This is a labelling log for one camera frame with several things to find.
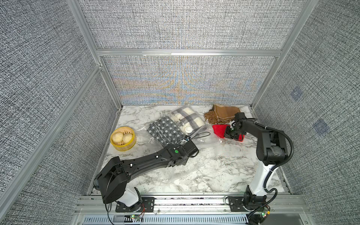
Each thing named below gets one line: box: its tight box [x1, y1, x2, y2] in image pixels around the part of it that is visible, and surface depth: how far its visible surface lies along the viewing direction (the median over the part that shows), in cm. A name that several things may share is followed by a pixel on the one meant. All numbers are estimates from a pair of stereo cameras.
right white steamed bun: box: [122, 133, 134, 143], surface depth 96 cm
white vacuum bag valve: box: [184, 126, 194, 134], surface depth 99 cm
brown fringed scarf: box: [203, 103, 241, 125], surface depth 111 cm
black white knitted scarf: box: [146, 115, 186, 145], surface depth 99 cm
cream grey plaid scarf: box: [170, 106, 207, 137], surface depth 105 cm
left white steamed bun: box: [112, 131, 124, 143], surface depth 96 cm
